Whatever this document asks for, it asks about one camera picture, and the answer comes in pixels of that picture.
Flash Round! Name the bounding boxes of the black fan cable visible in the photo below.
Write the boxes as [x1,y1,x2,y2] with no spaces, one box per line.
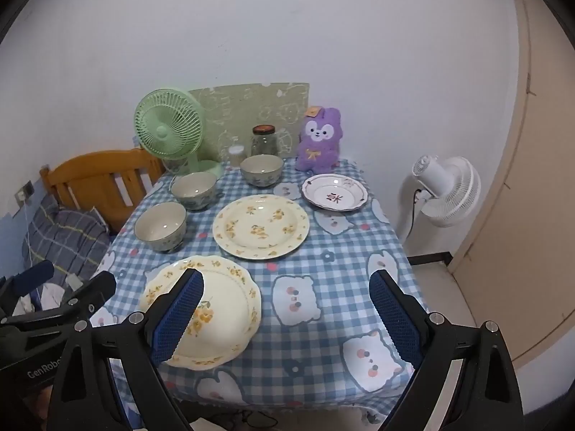
[403,189,423,241]

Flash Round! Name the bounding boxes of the white floor fan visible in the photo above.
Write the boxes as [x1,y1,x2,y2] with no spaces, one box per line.
[397,155,482,245]

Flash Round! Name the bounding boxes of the white crumpled cloth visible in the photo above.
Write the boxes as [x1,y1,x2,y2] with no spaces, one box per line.
[13,274,86,317]

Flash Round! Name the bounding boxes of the cream ceramic bowl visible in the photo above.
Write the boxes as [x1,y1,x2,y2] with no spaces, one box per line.
[170,172,218,211]
[134,202,188,253]
[239,154,285,188]

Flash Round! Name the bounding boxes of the glass jar with dark lid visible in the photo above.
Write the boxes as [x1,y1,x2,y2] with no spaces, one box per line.
[250,125,278,159]

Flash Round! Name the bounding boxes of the green desk fan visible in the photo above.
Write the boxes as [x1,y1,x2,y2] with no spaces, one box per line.
[133,88,224,179]

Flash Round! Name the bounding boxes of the wooden bed headboard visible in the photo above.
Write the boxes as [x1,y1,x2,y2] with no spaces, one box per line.
[40,147,167,234]

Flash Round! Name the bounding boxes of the scalloped cream floral plate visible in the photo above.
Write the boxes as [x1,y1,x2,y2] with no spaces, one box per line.
[138,255,262,371]

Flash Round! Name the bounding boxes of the grey striped cloth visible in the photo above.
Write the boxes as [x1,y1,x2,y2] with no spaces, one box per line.
[22,195,113,288]

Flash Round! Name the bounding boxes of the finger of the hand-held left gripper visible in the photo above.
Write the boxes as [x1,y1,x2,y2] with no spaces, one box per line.
[0,270,118,330]
[0,259,55,299]

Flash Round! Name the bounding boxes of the beige door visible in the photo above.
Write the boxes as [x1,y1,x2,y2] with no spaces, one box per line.
[449,0,575,371]

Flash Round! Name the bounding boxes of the blue checkered tablecloth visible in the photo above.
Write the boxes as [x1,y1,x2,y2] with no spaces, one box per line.
[87,158,432,427]

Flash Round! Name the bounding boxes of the green printed board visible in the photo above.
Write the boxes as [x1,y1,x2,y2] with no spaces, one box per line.
[188,82,311,162]

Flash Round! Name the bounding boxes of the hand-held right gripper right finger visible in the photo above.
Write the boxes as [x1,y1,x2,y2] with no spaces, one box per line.
[368,269,526,431]

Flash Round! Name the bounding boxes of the cotton swab container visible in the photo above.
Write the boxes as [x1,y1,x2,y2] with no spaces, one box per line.
[228,137,245,169]

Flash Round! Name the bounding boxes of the white plate with red print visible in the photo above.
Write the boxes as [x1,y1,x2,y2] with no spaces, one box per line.
[301,173,369,213]

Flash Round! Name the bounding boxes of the round cream floral plate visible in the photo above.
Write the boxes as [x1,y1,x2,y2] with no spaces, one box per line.
[212,194,310,260]

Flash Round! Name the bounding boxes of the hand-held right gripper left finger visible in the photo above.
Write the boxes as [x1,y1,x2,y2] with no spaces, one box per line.
[47,268,207,431]

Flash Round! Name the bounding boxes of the purple plush bunny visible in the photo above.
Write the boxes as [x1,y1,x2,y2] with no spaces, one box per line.
[294,107,344,173]

